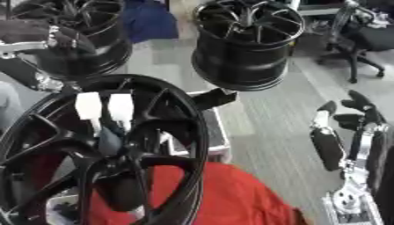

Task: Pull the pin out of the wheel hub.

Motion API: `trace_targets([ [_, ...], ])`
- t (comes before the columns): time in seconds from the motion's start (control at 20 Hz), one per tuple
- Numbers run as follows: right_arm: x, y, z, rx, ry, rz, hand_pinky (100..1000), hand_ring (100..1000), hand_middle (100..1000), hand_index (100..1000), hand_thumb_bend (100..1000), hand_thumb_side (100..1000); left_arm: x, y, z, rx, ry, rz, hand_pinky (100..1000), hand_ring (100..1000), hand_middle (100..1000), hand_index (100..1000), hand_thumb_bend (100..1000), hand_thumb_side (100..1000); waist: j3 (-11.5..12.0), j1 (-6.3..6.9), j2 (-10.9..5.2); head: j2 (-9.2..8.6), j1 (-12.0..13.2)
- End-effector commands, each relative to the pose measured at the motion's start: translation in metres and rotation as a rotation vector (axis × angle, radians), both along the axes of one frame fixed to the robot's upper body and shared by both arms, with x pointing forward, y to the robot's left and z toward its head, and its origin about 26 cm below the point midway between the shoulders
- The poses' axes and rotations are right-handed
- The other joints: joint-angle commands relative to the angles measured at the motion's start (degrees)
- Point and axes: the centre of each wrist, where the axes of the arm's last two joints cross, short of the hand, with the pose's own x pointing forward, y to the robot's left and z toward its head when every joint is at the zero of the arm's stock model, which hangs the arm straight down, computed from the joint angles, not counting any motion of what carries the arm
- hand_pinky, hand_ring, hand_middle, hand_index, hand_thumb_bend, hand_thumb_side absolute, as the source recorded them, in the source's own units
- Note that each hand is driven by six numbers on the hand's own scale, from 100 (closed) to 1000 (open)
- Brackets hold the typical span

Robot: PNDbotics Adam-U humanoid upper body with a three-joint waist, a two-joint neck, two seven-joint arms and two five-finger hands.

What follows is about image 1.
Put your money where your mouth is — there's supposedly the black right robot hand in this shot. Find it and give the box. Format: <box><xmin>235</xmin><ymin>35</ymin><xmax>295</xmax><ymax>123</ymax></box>
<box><xmin>308</xmin><ymin>90</ymin><xmax>393</xmax><ymax>177</ymax></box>

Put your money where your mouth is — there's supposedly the blue garment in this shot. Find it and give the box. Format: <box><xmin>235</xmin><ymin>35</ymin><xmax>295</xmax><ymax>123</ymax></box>
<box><xmin>121</xmin><ymin>0</ymin><xmax>180</xmax><ymax>44</ymax></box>

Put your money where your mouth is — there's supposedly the white pin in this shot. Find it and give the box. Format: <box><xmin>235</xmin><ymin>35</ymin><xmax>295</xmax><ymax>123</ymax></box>
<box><xmin>74</xmin><ymin>91</ymin><xmax>105</xmax><ymax>137</ymax></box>

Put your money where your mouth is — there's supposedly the large black spoked wheel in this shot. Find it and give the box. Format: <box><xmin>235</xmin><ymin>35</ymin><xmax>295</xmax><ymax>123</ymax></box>
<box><xmin>0</xmin><ymin>74</ymin><xmax>211</xmax><ymax>225</ymax></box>

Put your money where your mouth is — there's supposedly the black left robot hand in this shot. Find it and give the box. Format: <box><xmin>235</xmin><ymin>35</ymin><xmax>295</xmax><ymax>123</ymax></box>
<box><xmin>9</xmin><ymin>25</ymin><xmax>99</xmax><ymax>92</ymax></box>

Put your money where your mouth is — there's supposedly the white plastic tray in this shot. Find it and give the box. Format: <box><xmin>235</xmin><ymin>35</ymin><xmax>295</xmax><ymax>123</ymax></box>
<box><xmin>44</xmin><ymin>192</ymin><xmax>86</xmax><ymax>225</ymax></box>

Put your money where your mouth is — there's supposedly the black bracket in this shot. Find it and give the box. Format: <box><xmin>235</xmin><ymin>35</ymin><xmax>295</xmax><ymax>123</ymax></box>
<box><xmin>191</xmin><ymin>87</ymin><xmax>239</xmax><ymax>112</ymax></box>

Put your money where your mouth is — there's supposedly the black wheel rim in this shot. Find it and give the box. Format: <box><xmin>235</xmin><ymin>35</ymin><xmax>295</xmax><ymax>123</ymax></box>
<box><xmin>9</xmin><ymin>0</ymin><xmax>135</xmax><ymax>82</ymax></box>
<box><xmin>191</xmin><ymin>0</ymin><xmax>308</xmax><ymax>92</ymax></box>

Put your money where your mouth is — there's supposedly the black office chair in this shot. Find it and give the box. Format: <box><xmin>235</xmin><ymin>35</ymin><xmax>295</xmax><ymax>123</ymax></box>
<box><xmin>314</xmin><ymin>0</ymin><xmax>394</xmax><ymax>84</ymax></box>

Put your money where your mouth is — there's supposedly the white framed black platform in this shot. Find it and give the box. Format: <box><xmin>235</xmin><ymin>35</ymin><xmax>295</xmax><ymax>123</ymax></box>
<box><xmin>166</xmin><ymin>91</ymin><xmax>234</xmax><ymax>163</ymax></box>

